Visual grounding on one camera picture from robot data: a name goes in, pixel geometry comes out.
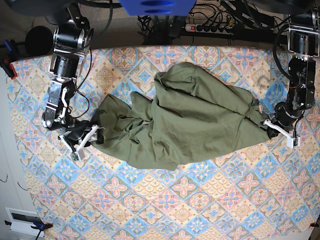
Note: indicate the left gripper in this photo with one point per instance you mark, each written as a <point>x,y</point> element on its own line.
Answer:
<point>274,128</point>

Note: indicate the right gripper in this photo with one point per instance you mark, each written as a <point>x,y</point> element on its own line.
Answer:
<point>83,134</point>

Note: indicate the green t-shirt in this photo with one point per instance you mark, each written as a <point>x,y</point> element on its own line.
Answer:
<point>193,117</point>

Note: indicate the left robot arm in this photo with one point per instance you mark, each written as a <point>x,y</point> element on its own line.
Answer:
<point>303,40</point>

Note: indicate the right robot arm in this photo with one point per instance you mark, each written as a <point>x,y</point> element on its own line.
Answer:
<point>71,43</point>

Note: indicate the patterned tablecloth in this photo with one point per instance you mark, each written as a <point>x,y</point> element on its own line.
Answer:
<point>266,191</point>

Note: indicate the orange clamp bottom right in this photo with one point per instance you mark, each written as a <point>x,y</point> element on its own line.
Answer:
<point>314,225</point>

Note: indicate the blue clamp bottom left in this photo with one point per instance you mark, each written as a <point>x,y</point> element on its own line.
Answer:
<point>41,227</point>

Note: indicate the black round stool base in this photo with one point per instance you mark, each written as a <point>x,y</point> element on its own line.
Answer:
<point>38,41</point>

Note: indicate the orange black clamp left top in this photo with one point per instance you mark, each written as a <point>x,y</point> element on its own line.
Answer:
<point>6,62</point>

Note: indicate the white power strip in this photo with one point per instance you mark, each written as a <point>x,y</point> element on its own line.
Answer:
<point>210,29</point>

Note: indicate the white wall socket box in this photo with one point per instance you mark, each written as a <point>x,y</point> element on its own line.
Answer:
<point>22,215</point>

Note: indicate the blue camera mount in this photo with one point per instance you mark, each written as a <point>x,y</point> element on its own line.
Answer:
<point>157,7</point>

